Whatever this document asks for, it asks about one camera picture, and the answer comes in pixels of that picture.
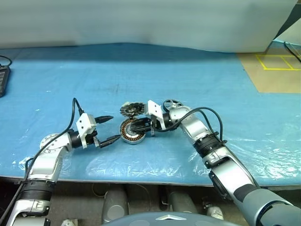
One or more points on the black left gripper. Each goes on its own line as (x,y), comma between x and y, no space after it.
(91,139)

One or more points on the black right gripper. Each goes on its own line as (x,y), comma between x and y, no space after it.
(152,123)

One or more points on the silver motor housing copper windings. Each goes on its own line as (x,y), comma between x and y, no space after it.
(135,140)

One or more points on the silver finned motor lid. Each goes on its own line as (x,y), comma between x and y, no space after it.
(131,109)

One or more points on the silver spoked rotor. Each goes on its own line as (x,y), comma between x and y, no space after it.
(179,105)

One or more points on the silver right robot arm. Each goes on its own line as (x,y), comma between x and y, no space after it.
(235,169)

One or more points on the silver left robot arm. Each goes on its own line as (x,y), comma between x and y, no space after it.
(47,162)

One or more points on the blue table cover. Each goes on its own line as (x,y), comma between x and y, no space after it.
(164,75)

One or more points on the grey rounded cylinder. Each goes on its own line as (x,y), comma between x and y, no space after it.
(181,202)
(115,204)

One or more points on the grey robot torso with logo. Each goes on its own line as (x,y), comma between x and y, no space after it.
(169,219)

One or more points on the white backdrop board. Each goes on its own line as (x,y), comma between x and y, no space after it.
(141,21)

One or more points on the white rounded object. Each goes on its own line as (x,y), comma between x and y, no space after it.
(215,212)

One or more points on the black keypad device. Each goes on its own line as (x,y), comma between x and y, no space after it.
(3,80)

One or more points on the brown cardboard sheet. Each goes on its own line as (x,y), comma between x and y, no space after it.
(277,80)

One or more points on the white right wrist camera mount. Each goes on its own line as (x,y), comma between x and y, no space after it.
(154,107)

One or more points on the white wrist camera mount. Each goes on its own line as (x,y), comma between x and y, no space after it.
(83,124)
(154,107)

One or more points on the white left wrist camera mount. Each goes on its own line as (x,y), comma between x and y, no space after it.
(83,124)

